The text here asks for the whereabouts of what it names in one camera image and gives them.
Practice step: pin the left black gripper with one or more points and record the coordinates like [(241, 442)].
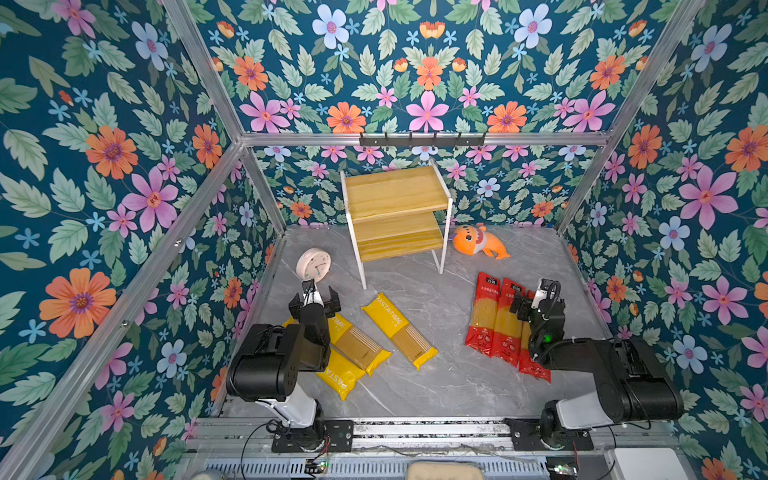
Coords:
[(314, 306)]

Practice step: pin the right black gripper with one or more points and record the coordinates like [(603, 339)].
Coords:
[(537, 311)]

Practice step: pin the yellow pasta bag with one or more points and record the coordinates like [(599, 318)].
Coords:
[(356, 345), (400, 331), (341, 374)]

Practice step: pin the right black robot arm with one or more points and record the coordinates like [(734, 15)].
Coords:
[(630, 385)]

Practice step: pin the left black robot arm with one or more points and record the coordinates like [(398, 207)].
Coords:
[(265, 369)]

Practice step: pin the yellow wooden two-tier shelf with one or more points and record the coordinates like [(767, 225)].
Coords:
[(397, 213)]

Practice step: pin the pink round alarm clock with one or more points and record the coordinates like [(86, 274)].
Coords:
[(314, 264)]

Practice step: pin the orange fish plush toy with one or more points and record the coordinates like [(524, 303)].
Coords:
[(470, 240)]

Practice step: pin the white box bottom right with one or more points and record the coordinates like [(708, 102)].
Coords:
[(646, 464)]

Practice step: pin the beige padded object bottom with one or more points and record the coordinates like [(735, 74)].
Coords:
[(433, 470)]

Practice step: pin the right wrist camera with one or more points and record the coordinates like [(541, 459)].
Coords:
[(547, 290)]

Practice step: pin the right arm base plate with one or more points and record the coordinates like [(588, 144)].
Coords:
[(527, 435)]

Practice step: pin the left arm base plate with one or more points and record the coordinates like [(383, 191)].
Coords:
[(327, 436)]

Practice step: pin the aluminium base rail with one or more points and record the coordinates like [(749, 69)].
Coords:
[(411, 435)]

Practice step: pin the black wall hook rail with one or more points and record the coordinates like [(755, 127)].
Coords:
[(407, 140)]

